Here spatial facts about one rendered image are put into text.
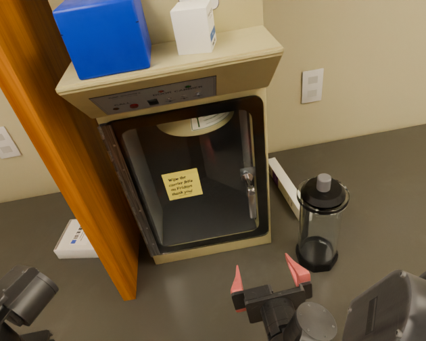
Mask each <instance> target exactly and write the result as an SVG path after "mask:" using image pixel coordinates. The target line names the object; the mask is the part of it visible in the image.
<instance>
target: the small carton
mask: <svg viewBox="0 0 426 341"><path fill-rule="evenodd" d="M170 16H171V20H172V26H173V30H174V36H175V40H176V46H177V50H178V54H179V55H189V54H197V53H212V51H213V48H214V46H215V43H216V31H215V25H214V15H213V9H212V0H195V1H184V2H178V3H177V4H176V5H175V6H174V7H173V8H172V10H171V11H170Z"/></svg>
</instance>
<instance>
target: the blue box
mask: <svg viewBox="0 0 426 341"><path fill-rule="evenodd" d="M52 13H53V17H54V19H55V22H56V24H57V27H58V29H59V31H60V34H61V35H60V36H62V38H63V41H64V44H65V46H66V49H67V50H68V53H69V56H70V58H71V60H72V63H73V65H74V68H75V70H76V73H77V75H78V78H79V79H80V80H87V79H90V78H97V77H102V76H109V75H113V74H120V73H124V72H131V71H136V70H142V69H146V68H149V67H150V63H151V40H150V37H149V32H148V29H147V24H146V21H145V16H144V12H143V7H142V4H141V0H64V1H63V2H62V3H61V4H60V5H59V6H58V7H57V8H55V9H54V10H53V12H52Z"/></svg>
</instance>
